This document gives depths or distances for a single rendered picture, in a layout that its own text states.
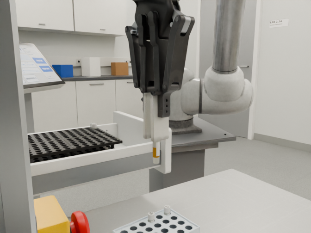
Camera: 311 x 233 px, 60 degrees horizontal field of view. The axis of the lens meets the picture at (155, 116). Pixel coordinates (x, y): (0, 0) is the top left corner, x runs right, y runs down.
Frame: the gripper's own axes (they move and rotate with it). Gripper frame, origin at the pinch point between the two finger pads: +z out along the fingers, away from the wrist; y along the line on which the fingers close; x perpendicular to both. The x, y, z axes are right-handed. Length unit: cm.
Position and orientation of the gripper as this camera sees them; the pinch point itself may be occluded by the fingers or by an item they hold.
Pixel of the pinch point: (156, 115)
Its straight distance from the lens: 40.5
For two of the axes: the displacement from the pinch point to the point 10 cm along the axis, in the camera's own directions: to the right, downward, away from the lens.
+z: 0.0, 9.8, 1.8
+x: -7.9, 1.1, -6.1
